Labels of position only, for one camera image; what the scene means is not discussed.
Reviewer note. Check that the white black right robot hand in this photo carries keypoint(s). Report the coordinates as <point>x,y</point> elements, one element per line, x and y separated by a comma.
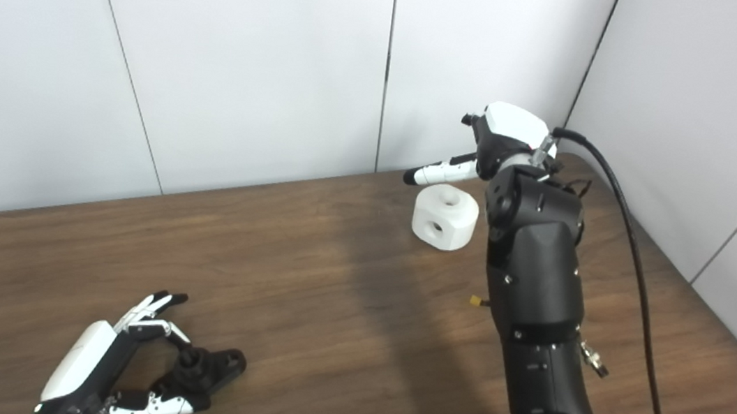
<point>512,126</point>

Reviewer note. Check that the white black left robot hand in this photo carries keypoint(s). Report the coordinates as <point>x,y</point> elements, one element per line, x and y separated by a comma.
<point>86,359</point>

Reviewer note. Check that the round white plastic piece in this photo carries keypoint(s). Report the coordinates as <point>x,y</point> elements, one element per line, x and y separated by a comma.
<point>454,224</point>

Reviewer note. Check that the black flanged holder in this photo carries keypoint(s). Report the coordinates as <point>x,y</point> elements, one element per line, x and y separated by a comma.
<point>212,367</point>

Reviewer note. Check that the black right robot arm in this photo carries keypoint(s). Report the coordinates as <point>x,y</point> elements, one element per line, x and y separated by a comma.
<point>541,291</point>

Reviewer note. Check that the small yellow connector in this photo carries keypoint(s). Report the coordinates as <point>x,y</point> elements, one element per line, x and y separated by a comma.
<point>475,302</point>

